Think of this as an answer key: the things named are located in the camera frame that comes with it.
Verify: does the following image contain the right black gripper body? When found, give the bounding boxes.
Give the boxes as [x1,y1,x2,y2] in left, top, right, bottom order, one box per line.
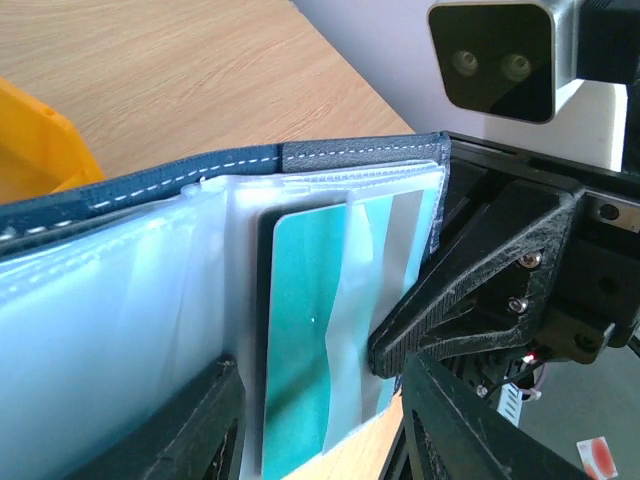
[440,134,639,388]

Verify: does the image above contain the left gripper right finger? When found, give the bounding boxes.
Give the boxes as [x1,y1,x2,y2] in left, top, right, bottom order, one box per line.
[382,354,585,479]

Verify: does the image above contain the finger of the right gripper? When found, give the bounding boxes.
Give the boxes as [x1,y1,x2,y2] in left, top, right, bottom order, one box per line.
[367,180,574,378]

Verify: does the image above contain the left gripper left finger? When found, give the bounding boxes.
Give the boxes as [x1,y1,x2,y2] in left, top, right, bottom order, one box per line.
[68,355,246,479]

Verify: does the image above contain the blue leather card holder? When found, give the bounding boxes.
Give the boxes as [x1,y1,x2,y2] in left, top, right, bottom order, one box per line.
[1,136,449,479]

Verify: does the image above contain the teal card in holder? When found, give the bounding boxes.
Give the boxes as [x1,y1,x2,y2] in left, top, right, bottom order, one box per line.
[258,187,439,479]

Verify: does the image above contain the red white sticker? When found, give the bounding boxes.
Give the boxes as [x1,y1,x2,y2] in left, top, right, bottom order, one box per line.
[576,437,618,480]

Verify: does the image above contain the yellow bin right of row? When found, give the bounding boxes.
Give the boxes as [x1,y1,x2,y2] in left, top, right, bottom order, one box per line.
[0,79,105,204]

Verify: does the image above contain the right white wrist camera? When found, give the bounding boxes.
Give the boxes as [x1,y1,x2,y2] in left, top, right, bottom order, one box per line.
[426,1,639,171]

